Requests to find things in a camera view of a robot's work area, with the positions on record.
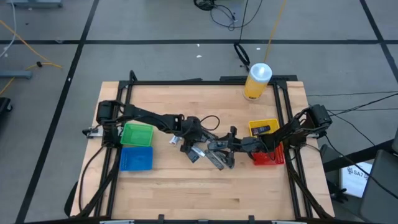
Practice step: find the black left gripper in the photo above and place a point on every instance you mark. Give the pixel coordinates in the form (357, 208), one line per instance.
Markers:
(194, 129)

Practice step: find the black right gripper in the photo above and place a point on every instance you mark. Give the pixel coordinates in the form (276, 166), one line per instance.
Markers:
(250, 144)

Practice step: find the white toothpaste tube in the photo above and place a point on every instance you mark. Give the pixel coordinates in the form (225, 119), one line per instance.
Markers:
(199, 152)

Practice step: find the black brush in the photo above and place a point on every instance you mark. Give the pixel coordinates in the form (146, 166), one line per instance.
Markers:
(217, 145)

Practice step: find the grey pouch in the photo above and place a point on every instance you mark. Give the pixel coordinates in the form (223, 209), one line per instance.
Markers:
(192, 157)

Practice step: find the black comb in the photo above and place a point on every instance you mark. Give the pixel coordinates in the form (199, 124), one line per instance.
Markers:
(214, 160)

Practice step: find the small white toiletry tube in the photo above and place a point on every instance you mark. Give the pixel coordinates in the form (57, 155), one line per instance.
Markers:
(175, 140)

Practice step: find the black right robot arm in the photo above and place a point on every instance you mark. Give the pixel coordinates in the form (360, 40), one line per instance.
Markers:
(292, 129)

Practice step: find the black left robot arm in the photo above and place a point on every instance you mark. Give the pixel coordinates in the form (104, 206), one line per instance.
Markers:
(146, 115)

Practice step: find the dark small toiletry bottle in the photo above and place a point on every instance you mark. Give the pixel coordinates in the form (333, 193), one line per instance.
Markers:
(260, 129)

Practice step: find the red plastic basket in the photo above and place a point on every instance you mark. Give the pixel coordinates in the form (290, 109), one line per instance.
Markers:
(273, 158)

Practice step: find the yellow plastic basket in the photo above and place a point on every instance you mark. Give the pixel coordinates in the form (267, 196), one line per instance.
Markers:
(273, 124)

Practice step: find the green plastic basket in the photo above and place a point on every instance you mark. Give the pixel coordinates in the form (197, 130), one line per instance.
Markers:
(136, 135)

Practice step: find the blue plastic basket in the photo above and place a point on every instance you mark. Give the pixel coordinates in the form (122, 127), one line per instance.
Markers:
(136, 158)

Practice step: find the yellow canister with white lid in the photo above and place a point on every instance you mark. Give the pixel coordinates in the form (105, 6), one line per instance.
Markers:
(256, 84)

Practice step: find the white printed sign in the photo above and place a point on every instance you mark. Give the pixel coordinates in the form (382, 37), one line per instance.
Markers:
(354, 180)

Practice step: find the grey chair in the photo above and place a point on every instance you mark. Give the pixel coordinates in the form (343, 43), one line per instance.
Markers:
(381, 186)

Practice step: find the grey table foot bar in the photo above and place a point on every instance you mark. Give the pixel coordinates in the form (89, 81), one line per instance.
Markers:
(34, 3)
(15, 74)

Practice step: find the black aluminium table frame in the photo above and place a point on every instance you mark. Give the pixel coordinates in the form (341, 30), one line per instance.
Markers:
(202, 82)

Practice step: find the silver metal bracket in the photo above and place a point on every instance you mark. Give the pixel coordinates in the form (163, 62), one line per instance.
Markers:
(94, 132)

